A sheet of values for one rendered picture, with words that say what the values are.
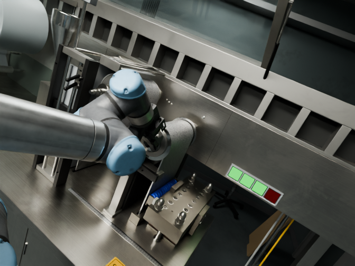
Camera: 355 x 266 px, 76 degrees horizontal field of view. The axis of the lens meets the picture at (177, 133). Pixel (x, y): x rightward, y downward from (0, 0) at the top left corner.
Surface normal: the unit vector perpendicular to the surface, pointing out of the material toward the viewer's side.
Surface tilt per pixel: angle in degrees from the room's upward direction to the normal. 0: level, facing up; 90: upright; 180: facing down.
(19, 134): 85
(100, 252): 0
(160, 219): 90
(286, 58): 90
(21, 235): 90
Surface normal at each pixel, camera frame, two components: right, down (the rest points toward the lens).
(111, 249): 0.38, -0.87
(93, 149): 0.62, 0.41
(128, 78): -0.09, -0.46
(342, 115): -0.44, 0.13
